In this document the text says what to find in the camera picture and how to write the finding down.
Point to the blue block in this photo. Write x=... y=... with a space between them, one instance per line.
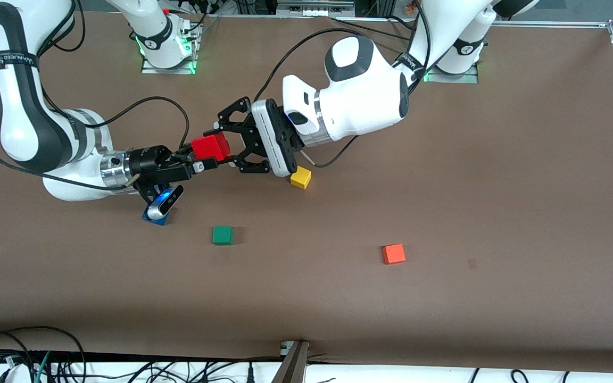
x=157 y=221

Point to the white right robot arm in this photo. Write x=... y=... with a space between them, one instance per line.
x=19 y=106

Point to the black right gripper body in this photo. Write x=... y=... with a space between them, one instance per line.
x=148 y=161

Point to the white power strip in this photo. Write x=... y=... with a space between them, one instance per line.
x=314 y=9

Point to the black table edge rail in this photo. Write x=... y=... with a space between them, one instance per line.
x=125 y=357

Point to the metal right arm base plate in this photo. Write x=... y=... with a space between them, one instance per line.
x=149 y=70

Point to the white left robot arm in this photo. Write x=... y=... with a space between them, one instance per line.
x=365 y=96

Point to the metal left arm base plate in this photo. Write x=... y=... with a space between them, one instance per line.
x=466 y=80

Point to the aluminium camera post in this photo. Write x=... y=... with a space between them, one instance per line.
x=291 y=367

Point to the red block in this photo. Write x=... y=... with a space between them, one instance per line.
x=209 y=147

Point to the orange block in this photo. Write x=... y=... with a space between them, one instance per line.
x=394 y=254

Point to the yellow block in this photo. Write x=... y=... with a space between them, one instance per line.
x=301 y=180

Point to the green block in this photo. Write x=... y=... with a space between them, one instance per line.
x=222 y=235

